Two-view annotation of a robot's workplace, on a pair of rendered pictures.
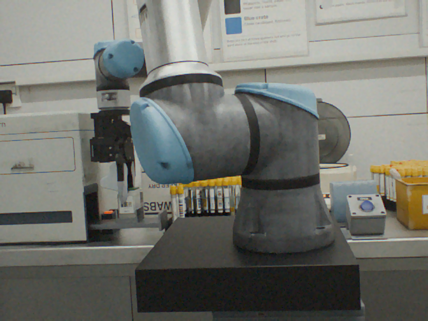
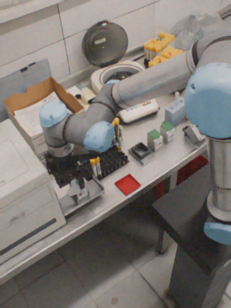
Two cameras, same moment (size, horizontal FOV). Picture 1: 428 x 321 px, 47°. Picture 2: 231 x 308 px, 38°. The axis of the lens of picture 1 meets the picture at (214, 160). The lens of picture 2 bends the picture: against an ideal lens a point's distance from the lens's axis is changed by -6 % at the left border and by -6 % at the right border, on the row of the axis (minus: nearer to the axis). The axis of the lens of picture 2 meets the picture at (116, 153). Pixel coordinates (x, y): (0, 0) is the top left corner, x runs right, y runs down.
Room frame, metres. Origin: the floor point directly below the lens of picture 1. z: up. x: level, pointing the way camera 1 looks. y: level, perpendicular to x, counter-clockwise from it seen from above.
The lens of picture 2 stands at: (0.52, 0.52, 1.89)
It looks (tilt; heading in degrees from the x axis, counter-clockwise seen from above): 49 degrees down; 321
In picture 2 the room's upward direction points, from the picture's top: 5 degrees counter-clockwise
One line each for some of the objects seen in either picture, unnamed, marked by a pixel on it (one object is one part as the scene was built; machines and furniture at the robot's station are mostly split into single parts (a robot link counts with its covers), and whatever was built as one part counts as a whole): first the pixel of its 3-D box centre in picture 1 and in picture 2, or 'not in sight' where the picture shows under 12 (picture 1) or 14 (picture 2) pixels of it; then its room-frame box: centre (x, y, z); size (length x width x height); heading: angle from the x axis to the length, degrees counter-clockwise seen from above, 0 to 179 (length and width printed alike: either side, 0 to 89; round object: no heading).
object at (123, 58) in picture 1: (128, 60); (91, 128); (1.04, 0.17, 1.27); 0.11 x 0.11 x 0.08; 22
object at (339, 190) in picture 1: (353, 202); (176, 113); (1.15, -0.32, 0.92); 0.10 x 0.07 x 0.10; 89
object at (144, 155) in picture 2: not in sight; (141, 151); (1.13, -0.09, 0.89); 0.09 x 0.05 x 0.04; 175
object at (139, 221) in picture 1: (120, 218); (74, 198); (1.13, 0.22, 0.92); 0.21 x 0.07 x 0.05; 83
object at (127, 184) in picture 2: not in sight; (128, 184); (1.07, 0.04, 0.88); 0.07 x 0.07 x 0.01; 83
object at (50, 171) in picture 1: (55, 174); (5, 190); (1.25, 0.40, 1.03); 0.31 x 0.27 x 0.30; 83
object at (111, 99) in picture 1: (113, 101); (60, 144); (1.13, 0.22, 1.19); 0.08 x 0.08 x 0.05
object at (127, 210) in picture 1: (129, 203); (78, 189); (1.13, 0.20, 0.96); 0.05 x 0.04 x 0.06; 173
